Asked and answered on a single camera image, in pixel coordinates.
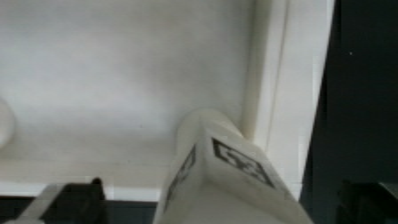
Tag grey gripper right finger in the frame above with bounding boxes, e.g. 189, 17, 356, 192
336, 181, 398, 224

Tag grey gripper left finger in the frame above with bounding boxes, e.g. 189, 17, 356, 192
15, 178, 112, 224

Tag white table leg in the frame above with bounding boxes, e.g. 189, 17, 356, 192
0, 99, 16, 149
153, 109, 315, 224

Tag white square table top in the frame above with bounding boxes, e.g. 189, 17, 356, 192
0, 0, 271, 201

